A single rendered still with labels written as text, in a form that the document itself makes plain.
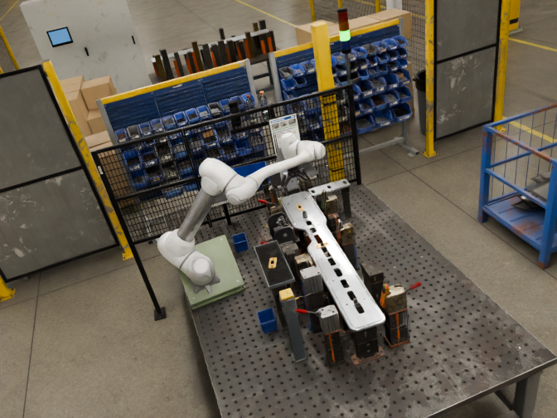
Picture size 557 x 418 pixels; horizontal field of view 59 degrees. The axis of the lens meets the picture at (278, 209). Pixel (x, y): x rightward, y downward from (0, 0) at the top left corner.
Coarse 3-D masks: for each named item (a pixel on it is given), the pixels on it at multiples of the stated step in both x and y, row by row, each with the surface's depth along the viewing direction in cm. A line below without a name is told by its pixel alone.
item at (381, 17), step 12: (384, 12) 609; (396, 12) 598; (408, 12) 589; (336, 24) 601; (360, 24) 581; (372, 24) 579; (396, 24) 590; (408, 24) 595; (300, 36) 621; (408, 36) 603
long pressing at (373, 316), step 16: (304, 192) 352; (288, 208) 338; (304, 208) 335; (304, 224) 319; (320, 224) 316; (320, 256) 289; (336, 256) 287; (352, 272) 273; (336, 288) 264; (352, 288) 262; (352, 304) 252; (368, 304) 250; (352, 320) 243; (368, 320) 242; (384, 320) 241
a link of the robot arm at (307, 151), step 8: (304, 144) 300; (312, 144) 299; (320, 144) 299; (304, 152) 297; (312, 152) 298; (320, 152) 298; (288, 160) 292; (296, 160) 292; (304, 160) 296; (312, 160) 303; (264, 168) 287; (272, 168) 288; (280, 168) 289; (288, 168) 293; (248, 176) 278; (256, 176) 279; (264, 176) 285
